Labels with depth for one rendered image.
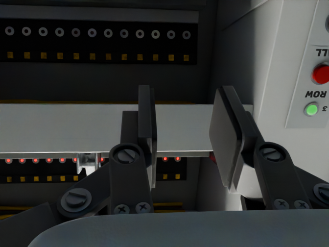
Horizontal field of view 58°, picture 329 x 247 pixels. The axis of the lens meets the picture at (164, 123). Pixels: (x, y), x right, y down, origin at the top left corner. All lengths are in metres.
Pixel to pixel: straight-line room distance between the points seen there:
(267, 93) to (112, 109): 0.14
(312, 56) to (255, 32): 0.06
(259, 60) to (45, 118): 0.20
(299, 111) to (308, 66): 0.04
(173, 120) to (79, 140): 0.09
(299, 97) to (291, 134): 0.04
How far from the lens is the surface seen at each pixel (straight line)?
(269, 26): 0.28
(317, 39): 0.28
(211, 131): 0.15
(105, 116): 0.28
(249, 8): 0.32
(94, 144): 0.28
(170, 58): 0.40
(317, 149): 0.33
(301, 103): 0.29
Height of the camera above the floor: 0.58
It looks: 28 degrees up
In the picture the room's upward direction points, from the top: 178 degrees counter-clockwise
